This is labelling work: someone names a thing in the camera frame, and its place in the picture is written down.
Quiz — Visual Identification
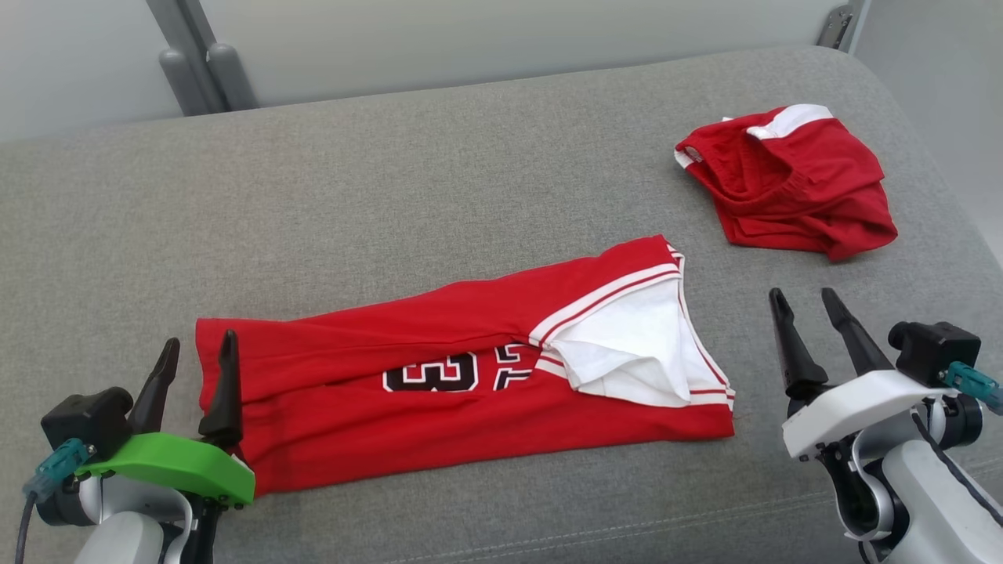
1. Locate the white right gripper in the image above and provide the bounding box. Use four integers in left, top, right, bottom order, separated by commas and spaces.
768, 287, 961, 461

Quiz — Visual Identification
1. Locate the red shorts white stripe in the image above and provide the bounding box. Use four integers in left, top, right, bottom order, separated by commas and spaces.
674, 103, 900, 263

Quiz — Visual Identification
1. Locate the grey fabric sofa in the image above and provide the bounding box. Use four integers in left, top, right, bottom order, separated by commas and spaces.
0, 45, 1003, 564

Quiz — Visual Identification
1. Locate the left camera cable teal plug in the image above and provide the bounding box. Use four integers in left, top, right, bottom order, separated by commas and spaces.
14, 437, 92, 564

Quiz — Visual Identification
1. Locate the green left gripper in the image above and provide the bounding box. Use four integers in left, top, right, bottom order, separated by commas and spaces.
76, 329, 257, 510

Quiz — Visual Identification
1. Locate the camera cable teal plug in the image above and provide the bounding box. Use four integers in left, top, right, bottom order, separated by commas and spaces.
14, 437, 92, 564
943, 361, 1003, 417

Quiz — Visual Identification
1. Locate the red Bulls 23 jersey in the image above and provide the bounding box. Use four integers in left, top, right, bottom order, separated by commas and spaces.
194, 233, 737, 497

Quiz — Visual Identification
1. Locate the metal hinge bracket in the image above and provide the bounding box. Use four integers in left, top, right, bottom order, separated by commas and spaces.
816, 5, 855, 49

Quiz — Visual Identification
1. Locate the right camera cable teal plug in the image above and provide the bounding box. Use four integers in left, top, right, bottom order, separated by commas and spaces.
943, 361, 1003, 417

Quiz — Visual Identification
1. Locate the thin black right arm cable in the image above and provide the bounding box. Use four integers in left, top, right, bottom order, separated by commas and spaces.
911, 409, 1003, 527

